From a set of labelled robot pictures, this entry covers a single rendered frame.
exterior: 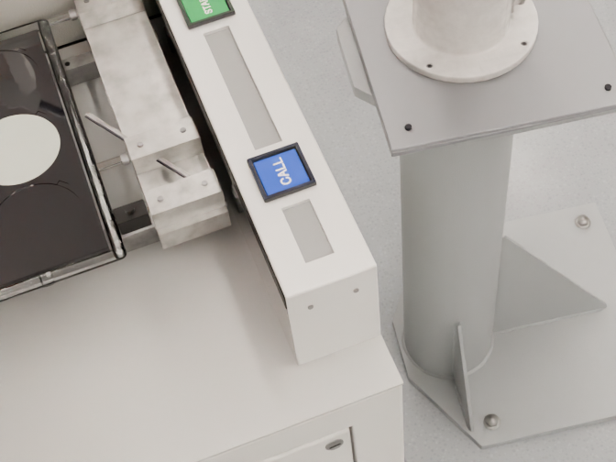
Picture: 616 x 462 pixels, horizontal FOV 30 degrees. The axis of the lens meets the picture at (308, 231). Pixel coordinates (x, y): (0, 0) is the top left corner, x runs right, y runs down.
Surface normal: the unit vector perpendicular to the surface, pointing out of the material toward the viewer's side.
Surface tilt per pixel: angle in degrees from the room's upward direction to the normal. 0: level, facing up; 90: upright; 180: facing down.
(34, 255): 0
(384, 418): 90
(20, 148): 0
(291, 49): 0
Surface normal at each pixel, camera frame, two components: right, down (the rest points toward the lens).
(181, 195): -0.08, -0.55
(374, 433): 0.35, 0.76
